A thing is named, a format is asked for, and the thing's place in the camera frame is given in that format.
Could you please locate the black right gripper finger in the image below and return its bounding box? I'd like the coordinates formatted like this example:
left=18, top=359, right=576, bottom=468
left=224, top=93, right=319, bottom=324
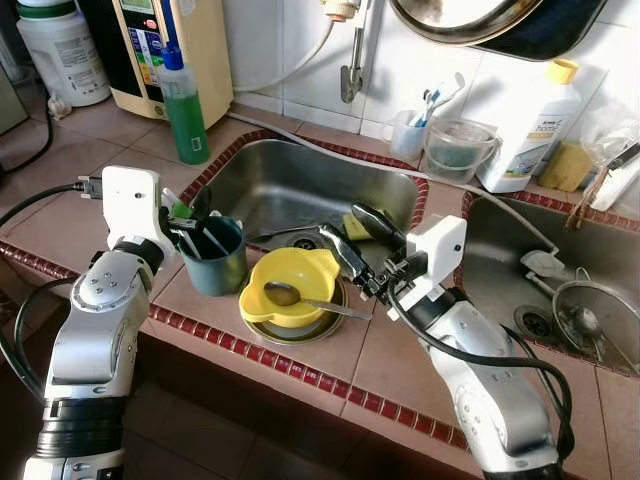
left=352, top=203, right=409, bottom=253
left=320, top=226, right=379, bottom=297

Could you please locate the green white utensil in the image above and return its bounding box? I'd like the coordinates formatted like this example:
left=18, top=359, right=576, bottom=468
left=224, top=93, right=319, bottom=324
left=162, top=188, right=196, bottom=226

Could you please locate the yellow plastic bowl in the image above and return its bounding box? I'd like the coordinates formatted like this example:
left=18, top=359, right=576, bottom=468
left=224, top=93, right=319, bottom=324
left=238, top=247, right=341, bottom=329

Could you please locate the dark teal cup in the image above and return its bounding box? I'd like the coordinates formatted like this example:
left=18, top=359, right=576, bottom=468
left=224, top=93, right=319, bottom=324
left=178, top=215, right=248, bottom=298

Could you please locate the steel spoon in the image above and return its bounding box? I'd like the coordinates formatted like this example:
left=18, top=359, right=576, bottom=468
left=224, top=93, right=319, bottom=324
left=263, top=281, right=375, bottom=321

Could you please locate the yellow green dish sponge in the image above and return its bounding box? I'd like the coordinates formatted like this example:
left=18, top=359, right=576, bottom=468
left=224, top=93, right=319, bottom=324
left=342, top=210, right=376, bottom=241

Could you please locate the wide steel sink basin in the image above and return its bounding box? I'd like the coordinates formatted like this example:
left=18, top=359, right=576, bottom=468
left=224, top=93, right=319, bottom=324
left=190, top=138, right=421, bottom=261

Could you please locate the green dish soap bottle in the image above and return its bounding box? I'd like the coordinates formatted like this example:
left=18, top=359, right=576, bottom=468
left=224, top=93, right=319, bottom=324
left=158, top=45, right=211, bottom=166

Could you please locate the clear plastic cup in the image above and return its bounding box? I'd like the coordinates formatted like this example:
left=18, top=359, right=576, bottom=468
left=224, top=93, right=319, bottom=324
left=388, top=108, right=429, bottom=161

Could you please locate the shallow steel bowl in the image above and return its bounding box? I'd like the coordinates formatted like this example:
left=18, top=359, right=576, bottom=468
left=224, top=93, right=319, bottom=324
left=243, top=285, right=349, bottom=346

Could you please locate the clear plastic bucket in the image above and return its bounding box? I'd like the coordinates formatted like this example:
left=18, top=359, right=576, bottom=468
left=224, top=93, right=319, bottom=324
left=424, top=118, right=501, bottom=184

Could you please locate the deep steel sink basin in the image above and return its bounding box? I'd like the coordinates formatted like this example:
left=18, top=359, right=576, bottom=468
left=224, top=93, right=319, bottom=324
left=462, top=195, right=640, bottom=376

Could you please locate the white blue toothbrush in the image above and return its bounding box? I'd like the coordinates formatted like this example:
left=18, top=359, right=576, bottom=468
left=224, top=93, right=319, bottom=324
left=415, top=72, right=466, bottom=129

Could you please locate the round sink drain strainer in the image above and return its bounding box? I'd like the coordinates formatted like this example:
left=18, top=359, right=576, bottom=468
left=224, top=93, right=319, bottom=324
left=513, top=305, right=551, bottom=341

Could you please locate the white plastic container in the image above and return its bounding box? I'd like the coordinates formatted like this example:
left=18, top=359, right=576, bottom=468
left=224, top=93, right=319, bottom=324
left=590, top=150, right=640, bottom=211

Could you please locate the cream water ioniser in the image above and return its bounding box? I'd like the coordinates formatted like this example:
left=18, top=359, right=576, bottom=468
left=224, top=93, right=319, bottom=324
left=80, top=0, right=234, bottom=129

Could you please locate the white detergent bottle yellow cap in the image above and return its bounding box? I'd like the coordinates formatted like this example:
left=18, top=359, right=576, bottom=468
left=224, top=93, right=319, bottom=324
left=478, top=58, right=583, bottom=194

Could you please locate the clear plastic bag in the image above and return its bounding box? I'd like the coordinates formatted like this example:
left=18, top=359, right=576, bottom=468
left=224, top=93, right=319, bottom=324
left=580, top=100, right=640, bottom=176

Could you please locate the yellow sponge cloth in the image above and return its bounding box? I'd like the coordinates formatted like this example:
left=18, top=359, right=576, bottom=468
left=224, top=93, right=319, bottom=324
left=538, top=142, right=593, bottom=193

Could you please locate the small steel ladle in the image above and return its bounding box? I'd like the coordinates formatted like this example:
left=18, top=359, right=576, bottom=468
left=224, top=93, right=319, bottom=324
left=572, top=306, right=606, bottom=346

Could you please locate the large white jug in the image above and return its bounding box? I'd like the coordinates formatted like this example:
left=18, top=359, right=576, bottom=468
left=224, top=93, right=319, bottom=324
left=15, top=0, right=111, bottom=108

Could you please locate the large steel wok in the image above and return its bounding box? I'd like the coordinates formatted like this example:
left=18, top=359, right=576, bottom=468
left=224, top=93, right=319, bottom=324
left=388, top=0, right=546, bottom=46

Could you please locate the dark blue pan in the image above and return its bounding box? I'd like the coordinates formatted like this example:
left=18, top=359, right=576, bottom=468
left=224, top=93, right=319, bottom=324
left=470, top=0, right=609, bottom=61

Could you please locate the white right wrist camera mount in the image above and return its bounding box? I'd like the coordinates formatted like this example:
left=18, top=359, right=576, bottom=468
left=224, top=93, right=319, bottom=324
left=405, top=215, right=468, bottom=311

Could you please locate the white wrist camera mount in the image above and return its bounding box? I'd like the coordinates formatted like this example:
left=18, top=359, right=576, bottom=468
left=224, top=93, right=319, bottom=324
left=405, top=215, right=468, bottom=311
left=100, top=165, right=176, bottom=266

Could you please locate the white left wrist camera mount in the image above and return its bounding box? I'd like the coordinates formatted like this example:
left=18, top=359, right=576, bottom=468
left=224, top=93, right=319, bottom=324
left=100, top=165, right=176, bottom=266

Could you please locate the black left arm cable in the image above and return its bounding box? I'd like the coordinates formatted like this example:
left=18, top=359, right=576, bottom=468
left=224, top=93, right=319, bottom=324
left=0, top=178, right=106, bottom=401

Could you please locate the steel wall faucet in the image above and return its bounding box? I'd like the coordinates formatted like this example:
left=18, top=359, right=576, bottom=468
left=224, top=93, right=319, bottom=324
left=340, top=0, right=373, bottom=104

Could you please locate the grey hose spray head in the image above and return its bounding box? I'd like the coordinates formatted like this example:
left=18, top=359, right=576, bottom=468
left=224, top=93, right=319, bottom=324
left=520, top=248, right=566, bottom=281

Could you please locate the black handled knife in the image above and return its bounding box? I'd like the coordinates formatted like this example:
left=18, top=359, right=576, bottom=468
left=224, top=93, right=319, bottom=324
left=600, top=143, right=640, bottom=171

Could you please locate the black power cable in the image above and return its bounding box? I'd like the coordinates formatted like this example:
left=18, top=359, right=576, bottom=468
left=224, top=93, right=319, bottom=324
left=0, top=100, right=56, bottom=181

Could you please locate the white faucet hose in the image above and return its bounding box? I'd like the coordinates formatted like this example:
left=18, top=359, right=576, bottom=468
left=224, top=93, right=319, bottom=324
left=232, top=0, right=359, bottom=96

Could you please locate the brown rope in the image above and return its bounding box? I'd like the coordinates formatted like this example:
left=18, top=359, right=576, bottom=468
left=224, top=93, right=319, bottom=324
left=565, top=165, right=611, bottom=231

